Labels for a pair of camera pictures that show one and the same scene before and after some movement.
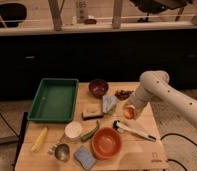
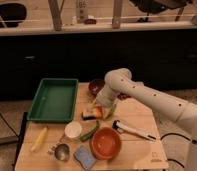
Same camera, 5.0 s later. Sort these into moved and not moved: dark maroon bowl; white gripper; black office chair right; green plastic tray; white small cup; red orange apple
Moved: white gripper; red orange apple
Not moved: dark maroon bowl; white small cup; green plastic tray; black office chair right
